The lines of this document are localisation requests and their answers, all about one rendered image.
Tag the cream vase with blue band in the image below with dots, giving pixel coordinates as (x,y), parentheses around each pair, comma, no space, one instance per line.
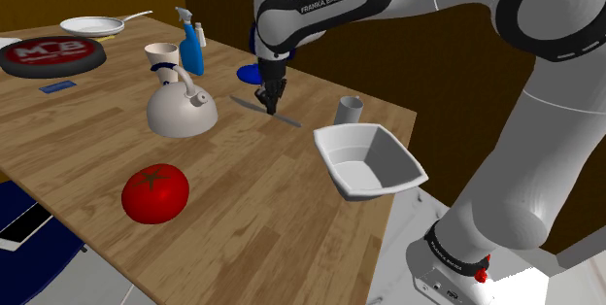
(162,57)

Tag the blue plate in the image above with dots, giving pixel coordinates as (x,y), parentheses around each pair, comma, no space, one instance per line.
(247,75)

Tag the blue spray bottle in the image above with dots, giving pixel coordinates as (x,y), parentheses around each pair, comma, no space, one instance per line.
(191,55)

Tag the grey table knife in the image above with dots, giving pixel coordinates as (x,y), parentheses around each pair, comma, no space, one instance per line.
(246,104)

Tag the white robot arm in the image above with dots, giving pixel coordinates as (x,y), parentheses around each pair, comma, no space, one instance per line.
(530,119)

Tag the white marbled robot stand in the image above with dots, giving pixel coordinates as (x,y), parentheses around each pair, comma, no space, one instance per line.
(402,219)

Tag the white kettle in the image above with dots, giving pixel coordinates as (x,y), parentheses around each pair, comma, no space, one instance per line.
(180,117)

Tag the dark blue furniture piece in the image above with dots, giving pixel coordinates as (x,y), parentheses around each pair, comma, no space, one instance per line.
(28,271)

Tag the white square bowl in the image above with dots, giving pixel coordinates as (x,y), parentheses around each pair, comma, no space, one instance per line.
(364,171)

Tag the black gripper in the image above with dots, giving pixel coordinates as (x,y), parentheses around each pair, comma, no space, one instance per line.
(272,72)

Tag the yellow flat stick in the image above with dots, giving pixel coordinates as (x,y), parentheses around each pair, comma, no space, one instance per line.
(105,38)

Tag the red round tray black rim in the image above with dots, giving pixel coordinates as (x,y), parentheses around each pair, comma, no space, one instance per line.
(52,57)

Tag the small white shaker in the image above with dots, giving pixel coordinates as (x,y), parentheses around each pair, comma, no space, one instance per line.
(200,34)

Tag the red tomato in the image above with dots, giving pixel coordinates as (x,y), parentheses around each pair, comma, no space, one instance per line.
(155,195)

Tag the blue flat card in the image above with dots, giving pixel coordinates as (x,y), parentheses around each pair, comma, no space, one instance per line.
(57,86)

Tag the white frying pan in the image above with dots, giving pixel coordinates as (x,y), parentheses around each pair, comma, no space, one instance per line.
(92,25)

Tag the grey mug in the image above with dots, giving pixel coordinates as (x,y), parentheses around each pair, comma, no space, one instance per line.
(348,112)

